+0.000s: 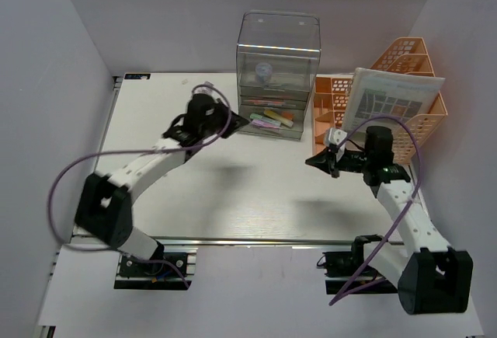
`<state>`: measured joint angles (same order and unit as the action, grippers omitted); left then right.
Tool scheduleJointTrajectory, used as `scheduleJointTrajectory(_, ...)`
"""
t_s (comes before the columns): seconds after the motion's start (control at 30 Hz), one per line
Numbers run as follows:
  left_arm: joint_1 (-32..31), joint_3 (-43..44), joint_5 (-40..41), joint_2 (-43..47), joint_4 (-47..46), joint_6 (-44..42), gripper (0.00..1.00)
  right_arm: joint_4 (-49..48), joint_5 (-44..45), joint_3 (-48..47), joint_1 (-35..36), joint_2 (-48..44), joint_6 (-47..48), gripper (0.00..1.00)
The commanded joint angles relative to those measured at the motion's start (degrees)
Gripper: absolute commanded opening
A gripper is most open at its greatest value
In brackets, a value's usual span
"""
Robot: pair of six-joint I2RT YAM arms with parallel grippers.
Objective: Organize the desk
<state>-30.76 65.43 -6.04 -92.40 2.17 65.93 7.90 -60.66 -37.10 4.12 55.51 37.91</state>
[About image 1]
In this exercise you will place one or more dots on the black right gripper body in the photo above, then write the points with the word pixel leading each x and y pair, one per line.
pixel 353 161

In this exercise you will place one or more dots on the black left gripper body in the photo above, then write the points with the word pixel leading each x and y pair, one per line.
pixel 219 118

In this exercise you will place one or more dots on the green highlighter marker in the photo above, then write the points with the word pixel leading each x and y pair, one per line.
pixel 257 116

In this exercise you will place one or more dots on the purple highlighter marker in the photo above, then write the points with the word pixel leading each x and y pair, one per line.
pixel 261 123

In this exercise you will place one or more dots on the red clear pen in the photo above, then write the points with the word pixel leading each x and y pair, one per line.
pixel 269 103

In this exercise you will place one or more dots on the yellow highlighter marker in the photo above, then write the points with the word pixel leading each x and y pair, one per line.
pixel 276 116

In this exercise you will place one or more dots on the mesh document pouch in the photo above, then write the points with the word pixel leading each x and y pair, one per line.
pixel 375 93

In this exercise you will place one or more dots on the clear acrylic drawer cabinet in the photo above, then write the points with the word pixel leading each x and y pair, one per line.
pixel 291 43

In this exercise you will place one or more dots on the blue clear pen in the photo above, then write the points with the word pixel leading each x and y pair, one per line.
pixel 279 87

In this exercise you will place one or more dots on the orange capped marker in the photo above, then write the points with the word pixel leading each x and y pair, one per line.
pixel 287 115

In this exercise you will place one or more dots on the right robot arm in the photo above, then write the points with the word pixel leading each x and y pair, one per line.
pixel 429 275

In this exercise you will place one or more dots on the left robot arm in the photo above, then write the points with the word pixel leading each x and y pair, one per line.
pixel 105 209

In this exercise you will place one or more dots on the black label sticker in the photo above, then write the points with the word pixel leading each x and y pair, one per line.
pixel 137 76

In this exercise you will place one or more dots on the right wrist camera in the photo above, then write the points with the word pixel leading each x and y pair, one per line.
pixel 335 140

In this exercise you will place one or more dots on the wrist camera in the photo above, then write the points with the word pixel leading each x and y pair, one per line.
pixel 335 140
pixel 205 89

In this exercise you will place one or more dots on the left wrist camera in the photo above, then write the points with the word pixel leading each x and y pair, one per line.
pixel 205 89

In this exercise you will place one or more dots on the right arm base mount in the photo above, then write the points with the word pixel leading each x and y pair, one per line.
pixel 339 267

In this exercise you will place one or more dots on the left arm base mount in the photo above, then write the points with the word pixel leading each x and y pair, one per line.
pixel 132 275

